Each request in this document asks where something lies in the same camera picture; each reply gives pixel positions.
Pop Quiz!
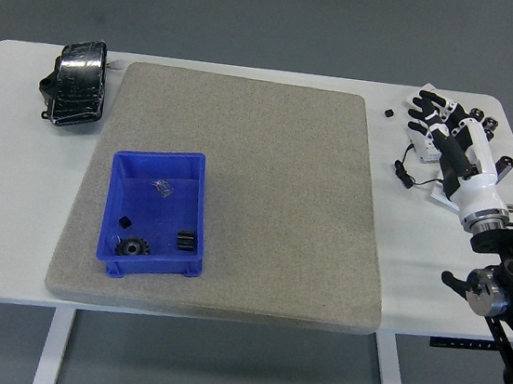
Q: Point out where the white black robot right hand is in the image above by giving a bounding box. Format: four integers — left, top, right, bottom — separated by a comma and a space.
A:
393, 86, 513, 224

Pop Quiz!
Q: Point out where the small black gear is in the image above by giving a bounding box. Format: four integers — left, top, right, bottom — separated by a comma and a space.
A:
176, 229, 198, 254

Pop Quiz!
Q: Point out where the large black gear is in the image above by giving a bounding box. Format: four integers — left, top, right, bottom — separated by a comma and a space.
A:
113, 235, 153, 260

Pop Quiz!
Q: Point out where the blue plastic box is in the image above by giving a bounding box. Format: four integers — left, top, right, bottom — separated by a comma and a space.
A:
93, 141, 218, 288

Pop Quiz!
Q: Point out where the white flat plate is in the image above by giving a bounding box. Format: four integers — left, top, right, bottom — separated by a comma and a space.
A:
428, 176, 466, 214

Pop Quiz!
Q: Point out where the white circuit breaker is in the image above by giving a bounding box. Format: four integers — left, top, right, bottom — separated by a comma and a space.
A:
403, 126, 448, 166

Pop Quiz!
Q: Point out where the black table control panel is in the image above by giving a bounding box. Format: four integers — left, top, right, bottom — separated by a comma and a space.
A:
428, 335, 497, 356

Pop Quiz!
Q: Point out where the grey-brown felt mat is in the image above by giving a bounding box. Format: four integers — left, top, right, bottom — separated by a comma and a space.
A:
42, 52, 410, 340

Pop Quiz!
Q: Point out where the white table leg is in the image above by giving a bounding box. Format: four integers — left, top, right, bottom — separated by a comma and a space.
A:
31, 304, 78, 384
371, 331, 416, 384

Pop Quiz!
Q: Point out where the clear plastic bag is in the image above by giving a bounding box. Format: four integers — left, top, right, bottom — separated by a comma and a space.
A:
149, 179, 178, 200

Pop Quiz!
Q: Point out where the black plastic-wrapped device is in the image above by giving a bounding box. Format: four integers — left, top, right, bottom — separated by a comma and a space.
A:
33, 33, 114, 133

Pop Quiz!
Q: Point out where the black adapter cable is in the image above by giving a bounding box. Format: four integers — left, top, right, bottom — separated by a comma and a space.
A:
391, 141, 448, 193

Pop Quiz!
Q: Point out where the white switch plate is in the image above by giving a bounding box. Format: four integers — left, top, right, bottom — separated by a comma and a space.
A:
404, 81, 444, 115

